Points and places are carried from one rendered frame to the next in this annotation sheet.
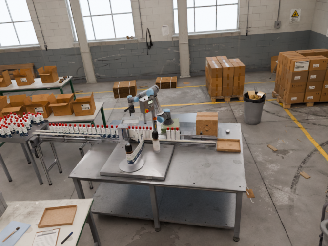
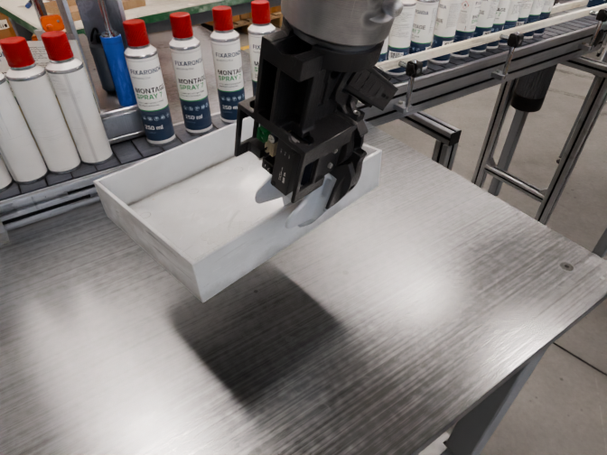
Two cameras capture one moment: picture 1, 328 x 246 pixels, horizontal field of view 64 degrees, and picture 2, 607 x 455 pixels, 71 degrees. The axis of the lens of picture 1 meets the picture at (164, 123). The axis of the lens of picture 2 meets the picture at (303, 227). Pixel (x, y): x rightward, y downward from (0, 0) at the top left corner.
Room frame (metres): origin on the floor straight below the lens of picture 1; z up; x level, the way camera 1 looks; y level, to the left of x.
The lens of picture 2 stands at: (3.99, 0.25, 1.27)
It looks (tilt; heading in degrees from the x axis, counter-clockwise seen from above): 40 degrees down; 132
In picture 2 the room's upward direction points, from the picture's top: straight up
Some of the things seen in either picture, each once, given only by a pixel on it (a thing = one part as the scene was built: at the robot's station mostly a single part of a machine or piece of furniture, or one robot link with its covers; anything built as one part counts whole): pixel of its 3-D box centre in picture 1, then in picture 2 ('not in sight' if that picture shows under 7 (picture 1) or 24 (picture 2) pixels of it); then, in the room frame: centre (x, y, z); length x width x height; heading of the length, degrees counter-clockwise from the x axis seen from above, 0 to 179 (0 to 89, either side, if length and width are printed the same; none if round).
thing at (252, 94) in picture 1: (256, 99); not in sight; (5.10, -1.99, 0.50); 0.42 x 0.41 x 0.28; 86
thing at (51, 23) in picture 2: not in sight; (52, 23); (3.24, 0.52, 1.08); 0.03 x 0.02 x 0.02; 76
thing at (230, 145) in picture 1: (228, 144); not in sight; (2.96, -0.84, 0.85); 0.30 x 0.26 x 0.04; 76
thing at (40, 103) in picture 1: (38, 106); not in sight; (4.63, 2.32, 0.97); 0.45 x 0.38 x 0.37; 178
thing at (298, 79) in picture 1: (306, 78); not in sight; (5.88, -3.45, 0.57); 1.20 x 0.85 x 1.14; 88
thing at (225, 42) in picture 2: (112, 132); (228, 68); (3.36, 0.75, 0.98); 0.05 x 0.05 x 0.20
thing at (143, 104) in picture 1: (146, 105); not in sight; (3.31, 0.21, 1.38); 0.17 x 0.10 x 0.19; 131
